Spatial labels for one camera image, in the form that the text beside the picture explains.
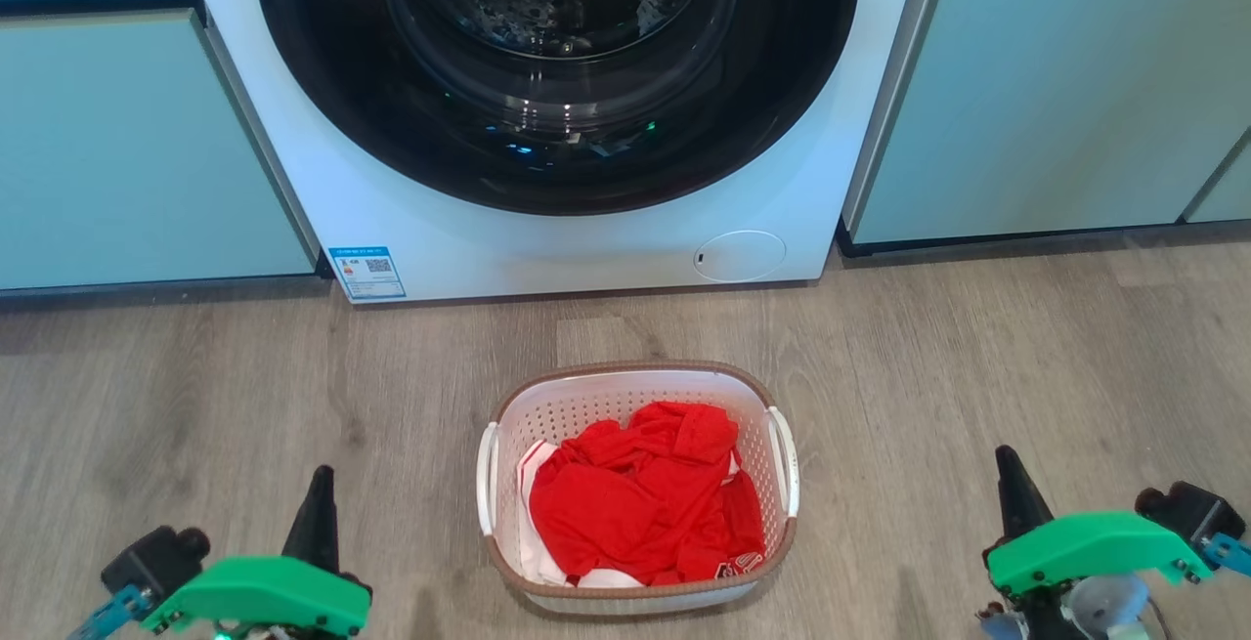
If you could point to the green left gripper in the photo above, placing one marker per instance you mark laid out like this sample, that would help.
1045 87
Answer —
264 593

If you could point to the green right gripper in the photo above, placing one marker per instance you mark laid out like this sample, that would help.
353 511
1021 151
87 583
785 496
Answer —
1085 547

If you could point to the white perforated laundry basket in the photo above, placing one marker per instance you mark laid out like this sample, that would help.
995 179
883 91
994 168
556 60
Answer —
586 405

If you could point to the blue right wrist connector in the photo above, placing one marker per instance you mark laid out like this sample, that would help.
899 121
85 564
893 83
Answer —
1229 552

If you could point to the blue wrist connector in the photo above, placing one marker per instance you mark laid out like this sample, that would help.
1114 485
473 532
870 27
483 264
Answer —
1229 552
107 616

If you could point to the blue left wrist connector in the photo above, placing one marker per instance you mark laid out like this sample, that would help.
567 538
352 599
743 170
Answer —
107 616

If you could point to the blue energy label sticker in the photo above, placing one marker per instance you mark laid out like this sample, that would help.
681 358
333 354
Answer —
368 274

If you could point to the red mesh garment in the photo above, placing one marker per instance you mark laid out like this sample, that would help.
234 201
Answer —
635 503

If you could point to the round white filter cover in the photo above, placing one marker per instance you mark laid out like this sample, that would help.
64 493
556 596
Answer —
740 256

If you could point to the pale green cabinet door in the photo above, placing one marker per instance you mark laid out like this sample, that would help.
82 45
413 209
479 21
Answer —
1229 192
117 151
1056 83

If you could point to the white front-load washing machine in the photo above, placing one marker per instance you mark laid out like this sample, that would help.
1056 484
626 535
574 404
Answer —
586 249

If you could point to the black round washer door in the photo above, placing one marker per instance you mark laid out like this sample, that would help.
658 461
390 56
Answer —
313 64

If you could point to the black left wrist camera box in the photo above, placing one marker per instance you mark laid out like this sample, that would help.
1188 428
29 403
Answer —
156 562

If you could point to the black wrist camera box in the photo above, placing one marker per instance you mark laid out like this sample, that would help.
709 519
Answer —
1187 513
156 562

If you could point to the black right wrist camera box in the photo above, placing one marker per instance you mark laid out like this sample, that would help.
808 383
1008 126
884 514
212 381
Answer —
1187 513

